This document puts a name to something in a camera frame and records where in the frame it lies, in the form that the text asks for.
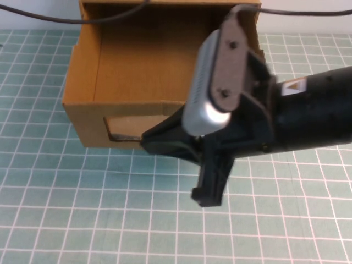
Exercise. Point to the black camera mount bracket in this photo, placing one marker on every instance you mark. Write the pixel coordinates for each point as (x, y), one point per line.
(259, 71)

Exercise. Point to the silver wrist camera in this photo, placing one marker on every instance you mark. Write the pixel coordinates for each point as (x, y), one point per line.
(209, 82)

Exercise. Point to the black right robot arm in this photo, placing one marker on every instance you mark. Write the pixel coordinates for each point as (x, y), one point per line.
(316, 110)

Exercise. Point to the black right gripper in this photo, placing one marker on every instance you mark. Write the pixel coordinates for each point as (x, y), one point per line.
(247, 132)

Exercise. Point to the cardboard box sleeve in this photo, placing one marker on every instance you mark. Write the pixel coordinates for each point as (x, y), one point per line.
(257, 22)

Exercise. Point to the green white-grid tablecloth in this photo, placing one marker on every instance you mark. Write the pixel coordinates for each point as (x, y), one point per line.
(82, 206)

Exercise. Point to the cardboard drawer with wavy-edged window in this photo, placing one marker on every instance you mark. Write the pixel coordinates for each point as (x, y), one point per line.
(88, 121)

